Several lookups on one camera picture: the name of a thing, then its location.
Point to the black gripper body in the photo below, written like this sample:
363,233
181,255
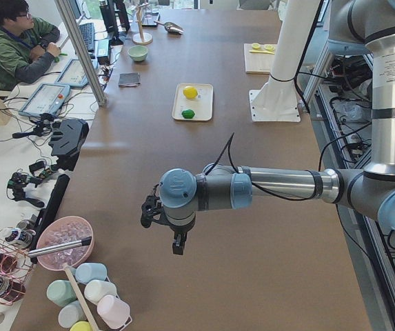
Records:
180,229

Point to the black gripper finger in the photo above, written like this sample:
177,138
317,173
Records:
178,244

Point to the green lime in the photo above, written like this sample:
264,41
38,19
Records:
188,113

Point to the yellow lemon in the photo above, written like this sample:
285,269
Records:
190,92

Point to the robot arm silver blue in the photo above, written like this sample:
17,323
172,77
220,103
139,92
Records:
365,26

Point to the cream rectangular tray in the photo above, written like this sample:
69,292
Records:
201,105

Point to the pink bowl with ice cubes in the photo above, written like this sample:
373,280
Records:
62,231

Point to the light blue cup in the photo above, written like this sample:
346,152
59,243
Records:
87,272

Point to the white cup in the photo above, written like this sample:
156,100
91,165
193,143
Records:
95,290

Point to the black flat bar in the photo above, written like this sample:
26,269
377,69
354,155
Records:
47,215

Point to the pink cup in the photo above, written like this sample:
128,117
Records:
114,311

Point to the black device housing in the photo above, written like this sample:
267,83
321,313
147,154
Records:
67,138

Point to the green cup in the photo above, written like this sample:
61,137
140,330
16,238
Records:
61,293

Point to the grey blue cup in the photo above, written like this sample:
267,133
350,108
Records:
70,314

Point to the grey folded cloth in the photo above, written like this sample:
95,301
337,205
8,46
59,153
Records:
131,79

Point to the yellow cup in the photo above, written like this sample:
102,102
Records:
81,326

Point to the dark bottle upper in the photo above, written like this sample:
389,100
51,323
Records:
17,237

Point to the blue teach pendant near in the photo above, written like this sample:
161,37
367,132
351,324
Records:
48,98

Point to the blue teach pendant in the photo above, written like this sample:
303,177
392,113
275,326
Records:
73,75
48,98

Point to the blue teach pendant far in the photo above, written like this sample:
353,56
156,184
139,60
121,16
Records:
73,75

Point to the light green bowl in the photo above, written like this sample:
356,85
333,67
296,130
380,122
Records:
138,53

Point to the dark bottle lower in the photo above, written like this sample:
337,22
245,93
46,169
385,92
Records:
11,290

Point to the wooden mug tree stand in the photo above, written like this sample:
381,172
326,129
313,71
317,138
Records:
141,38

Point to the wooden cutting board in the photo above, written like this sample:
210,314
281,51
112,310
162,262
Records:
257,63

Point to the silver metal scoop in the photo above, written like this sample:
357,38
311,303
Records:
171,28

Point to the yellow plastic knife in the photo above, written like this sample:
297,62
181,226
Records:
261,52

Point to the black keyboard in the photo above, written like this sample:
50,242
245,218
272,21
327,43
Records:
87,31

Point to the lemon slice lower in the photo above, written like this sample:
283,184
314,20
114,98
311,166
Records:
268,47

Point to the person in green jacket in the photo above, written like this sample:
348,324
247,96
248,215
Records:
28,45

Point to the copper wire bottle rack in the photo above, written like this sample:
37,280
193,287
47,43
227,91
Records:
15,270

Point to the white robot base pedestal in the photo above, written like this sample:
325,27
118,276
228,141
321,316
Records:
276,101

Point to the aluminium frame post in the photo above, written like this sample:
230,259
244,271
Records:
74,34

